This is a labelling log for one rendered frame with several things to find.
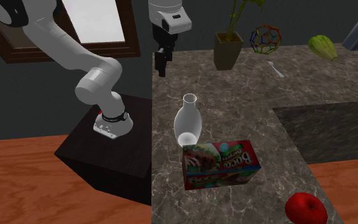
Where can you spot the red food box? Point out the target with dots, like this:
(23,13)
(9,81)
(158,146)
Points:
(219,164)

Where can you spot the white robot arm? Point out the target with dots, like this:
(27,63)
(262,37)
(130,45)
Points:
(61,46)

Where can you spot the brown framed window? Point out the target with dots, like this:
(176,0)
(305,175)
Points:
(73,28)

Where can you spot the green squash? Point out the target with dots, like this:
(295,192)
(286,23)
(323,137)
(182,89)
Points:
(322,47)

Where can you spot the potted green plant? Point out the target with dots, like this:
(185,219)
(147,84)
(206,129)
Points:
(228,49)

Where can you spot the red apple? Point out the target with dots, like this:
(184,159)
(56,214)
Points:
(305,209)

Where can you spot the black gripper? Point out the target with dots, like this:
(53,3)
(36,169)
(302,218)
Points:
(164,36)

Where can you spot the white plastic spoon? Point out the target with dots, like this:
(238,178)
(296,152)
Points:
(275,69)

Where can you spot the dark robot stand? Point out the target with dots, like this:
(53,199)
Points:
(116,155)

